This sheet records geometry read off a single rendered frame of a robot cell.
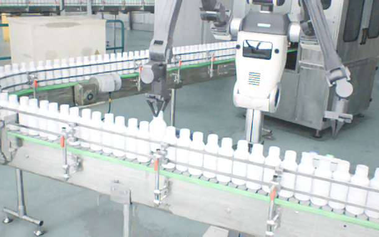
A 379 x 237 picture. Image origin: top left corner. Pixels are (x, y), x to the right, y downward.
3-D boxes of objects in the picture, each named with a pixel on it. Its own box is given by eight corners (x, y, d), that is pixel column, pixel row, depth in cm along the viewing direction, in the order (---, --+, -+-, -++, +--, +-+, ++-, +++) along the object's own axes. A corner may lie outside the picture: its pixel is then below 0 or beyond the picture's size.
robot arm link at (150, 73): (173, 47, 159) (153, 46, 163) (158, 51, 149) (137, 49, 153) (172, 79, 163) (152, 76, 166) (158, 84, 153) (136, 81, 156)
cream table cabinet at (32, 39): (82, 94, 651) (80, 15, 615) (107, 103, 612) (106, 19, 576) (13, 106, 573) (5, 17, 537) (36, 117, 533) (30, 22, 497)
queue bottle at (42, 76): (39, 84, 290) (38, 60, 285) (47, 84, 289) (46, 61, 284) (36, 86, 284) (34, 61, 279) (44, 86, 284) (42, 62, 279)
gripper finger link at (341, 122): (340, 140, 156) (344, 115, 156) (320, 136, 159) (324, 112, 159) (341, 141, 162) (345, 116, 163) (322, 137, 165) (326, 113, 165)
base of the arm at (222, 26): (226, 32, 212) (232, 10, 214) (222, 25, 204) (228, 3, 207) (210, 31, 215) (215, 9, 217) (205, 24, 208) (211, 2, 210)
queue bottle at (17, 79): (20, 88, 277) (19, 63, 272) (22, 89, 273) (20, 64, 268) (11, 88, 274) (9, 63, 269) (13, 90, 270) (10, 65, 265)
